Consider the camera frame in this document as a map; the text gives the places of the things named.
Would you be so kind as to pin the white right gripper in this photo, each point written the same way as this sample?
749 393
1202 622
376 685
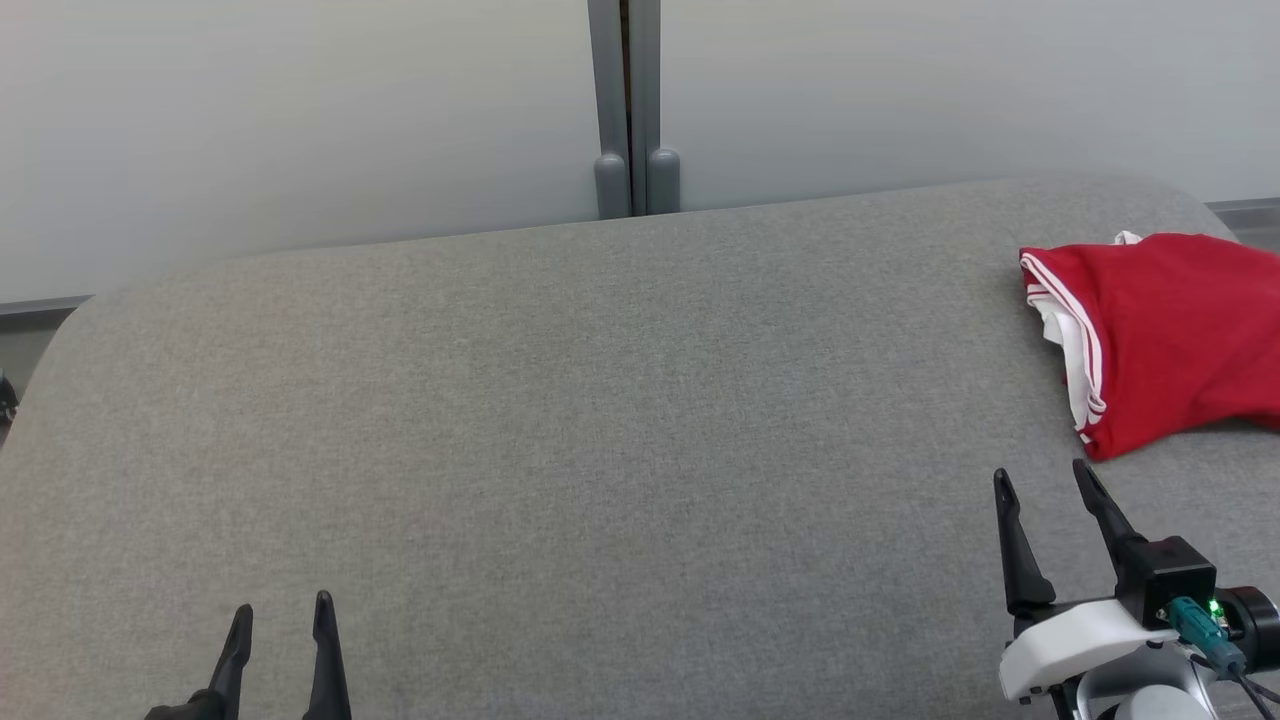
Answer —
1070 640

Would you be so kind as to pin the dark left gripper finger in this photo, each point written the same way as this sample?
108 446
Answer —
326 670
232 670

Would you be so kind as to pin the red jersey with white trim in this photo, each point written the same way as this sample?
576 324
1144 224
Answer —
1180 340

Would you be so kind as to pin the grey fabric sofa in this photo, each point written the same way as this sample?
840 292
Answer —
600 450

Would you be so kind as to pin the small black wheel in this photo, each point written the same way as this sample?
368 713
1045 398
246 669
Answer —
6 395

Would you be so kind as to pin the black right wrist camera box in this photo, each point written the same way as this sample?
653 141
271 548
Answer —
1165 575

